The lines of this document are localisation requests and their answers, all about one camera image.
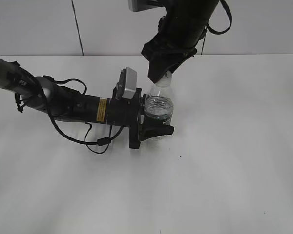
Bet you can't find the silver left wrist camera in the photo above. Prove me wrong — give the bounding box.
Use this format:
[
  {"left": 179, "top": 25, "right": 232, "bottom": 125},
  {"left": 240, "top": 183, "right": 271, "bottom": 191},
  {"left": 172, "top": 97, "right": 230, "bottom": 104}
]
[{"left": 115, "top": 67, "right": 137, "bottom": 100}]

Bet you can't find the clear Cestbon water bottle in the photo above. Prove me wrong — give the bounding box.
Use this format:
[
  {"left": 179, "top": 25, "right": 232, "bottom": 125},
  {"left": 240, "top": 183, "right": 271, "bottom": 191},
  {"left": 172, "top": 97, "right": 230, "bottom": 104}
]
[{"left": 143, "top": 80, "right": 174, "bottom": 141}]

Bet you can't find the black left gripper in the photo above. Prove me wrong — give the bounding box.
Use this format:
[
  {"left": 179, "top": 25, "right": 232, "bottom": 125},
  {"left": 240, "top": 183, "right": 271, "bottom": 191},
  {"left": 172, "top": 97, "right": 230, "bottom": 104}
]
[{"left": 107, "top": 88, "right": 174, "bottom": 149}]

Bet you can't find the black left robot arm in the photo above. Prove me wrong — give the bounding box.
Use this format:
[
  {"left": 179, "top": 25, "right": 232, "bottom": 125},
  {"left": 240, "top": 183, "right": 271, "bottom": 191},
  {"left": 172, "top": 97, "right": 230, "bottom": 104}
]
[{"left": 0, "top": 58, "right": 174, "bottom": 149}]

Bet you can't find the white green bottle cap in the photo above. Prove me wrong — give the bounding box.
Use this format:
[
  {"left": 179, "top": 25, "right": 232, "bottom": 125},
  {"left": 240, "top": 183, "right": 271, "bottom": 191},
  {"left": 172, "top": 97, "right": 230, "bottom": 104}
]
[{"left": 155, "top": 71, "right": 172, "bottom": 88}]

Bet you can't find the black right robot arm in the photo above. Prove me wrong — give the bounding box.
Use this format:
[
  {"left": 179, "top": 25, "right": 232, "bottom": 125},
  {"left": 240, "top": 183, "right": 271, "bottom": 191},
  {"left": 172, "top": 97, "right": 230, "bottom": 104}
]
[{"left": 142, "top": 0, "right": 219, "bottom": 83}]

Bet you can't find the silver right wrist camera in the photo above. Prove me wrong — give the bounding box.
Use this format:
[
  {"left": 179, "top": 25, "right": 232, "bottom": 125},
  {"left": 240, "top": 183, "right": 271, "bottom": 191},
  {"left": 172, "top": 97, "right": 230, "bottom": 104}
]
[{"left": 127, "top": 0, "right": 161, "bottom": 12}]

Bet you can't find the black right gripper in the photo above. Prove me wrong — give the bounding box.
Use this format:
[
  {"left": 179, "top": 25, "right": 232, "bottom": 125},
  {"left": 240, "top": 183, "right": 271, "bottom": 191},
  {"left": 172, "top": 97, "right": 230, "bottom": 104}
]
[{"left": 141, "top": 33, "right": 197, "bottom": 83}]

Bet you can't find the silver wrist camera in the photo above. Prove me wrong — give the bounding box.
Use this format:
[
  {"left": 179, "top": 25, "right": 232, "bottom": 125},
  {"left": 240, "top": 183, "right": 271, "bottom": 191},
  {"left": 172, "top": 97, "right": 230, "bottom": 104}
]
[
  {"left": 115, "top": 67, "right": 137, "bottom": 100},
  {"left": 127, "top": 0, "right": 161, "bottom": 12}
]

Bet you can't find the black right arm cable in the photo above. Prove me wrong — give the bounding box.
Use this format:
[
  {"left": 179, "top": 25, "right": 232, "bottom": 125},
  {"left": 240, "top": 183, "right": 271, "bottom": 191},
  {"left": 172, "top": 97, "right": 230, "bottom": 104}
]
[{"left": 202, "top": 0, "right": 233, "bottom": 49}]

